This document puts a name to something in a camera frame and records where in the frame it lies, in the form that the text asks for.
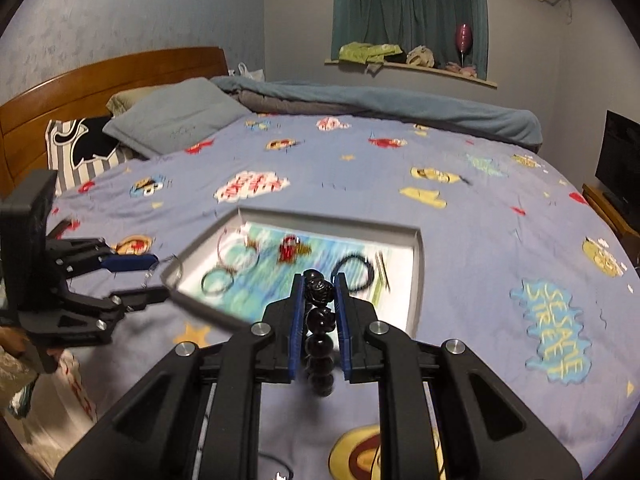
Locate large black bead bracelet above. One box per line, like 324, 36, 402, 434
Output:
301, 268, 339, 399

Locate thin silver ring bangle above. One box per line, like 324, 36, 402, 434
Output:
200, 266, 234, 296

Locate pink cord bracelet with charm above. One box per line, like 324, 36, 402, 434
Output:
214, 224, 262, 273

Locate long pearl hair pin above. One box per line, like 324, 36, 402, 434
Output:
376, 252, 392, 292

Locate red bead gold ornament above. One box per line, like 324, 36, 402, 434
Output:
278, 235, 312, 264

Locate printed blue-green paper sheet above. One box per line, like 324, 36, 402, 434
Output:
183, 222, 413, 323

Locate grey shallow cardboard tray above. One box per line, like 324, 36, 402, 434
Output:
162, 207, 423, 334

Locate black white striped cushion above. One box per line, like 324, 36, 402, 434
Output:
44, 116, 134, 196

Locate grey-green pillow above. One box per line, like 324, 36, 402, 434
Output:
103, 78, 250, 158

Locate wooden headboard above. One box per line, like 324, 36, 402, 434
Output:
1, 47, 228, 197

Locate teal folded blanket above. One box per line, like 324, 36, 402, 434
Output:
212, 76, 544, 152

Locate green cloth on sill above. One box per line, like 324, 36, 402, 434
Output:
337, 42, 404, 65

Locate beige cloth on sill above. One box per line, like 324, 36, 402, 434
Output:
406, 46, 435, 68

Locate wooden window sill shelf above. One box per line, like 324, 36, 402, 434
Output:
323, 58, 498, 90

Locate pink balloon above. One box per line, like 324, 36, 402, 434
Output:
454, 23, 473, 66

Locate teal window curtain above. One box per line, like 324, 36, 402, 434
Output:
331, 0, 489, 79

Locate black television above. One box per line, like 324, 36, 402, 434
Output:
596, 110, 640, 216

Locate dark blue beaded bracelet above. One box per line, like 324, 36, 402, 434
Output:
330, 252, 377, 294

